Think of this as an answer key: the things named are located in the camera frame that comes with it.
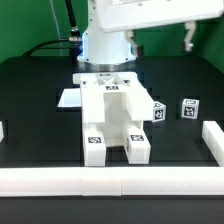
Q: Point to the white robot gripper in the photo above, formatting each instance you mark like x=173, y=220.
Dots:
x=121, y=15

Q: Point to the white chair back frame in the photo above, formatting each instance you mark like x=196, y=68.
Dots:
x=139, y=103

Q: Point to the white chair seat part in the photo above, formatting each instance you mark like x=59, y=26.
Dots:
x=115, y=123

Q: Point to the small white tagged cube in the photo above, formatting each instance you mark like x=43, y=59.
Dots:
x=190, y=108
x=159, y=111

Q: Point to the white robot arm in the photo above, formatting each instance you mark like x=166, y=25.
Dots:
x=107, y=43

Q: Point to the white marker base plate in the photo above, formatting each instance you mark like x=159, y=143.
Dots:
x=70, y=97

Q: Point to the white right obstacle wall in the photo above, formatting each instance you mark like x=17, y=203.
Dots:
x=213, y=136

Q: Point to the white obstacle wall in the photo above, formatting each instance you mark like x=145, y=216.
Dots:
x=121, y=181
x=213, y=136
x=1, y=131

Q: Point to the white front obstacle wall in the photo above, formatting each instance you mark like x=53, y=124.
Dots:
x=121, y=181

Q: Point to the white left obstacle wall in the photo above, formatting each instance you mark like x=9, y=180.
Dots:
x=1, y=131

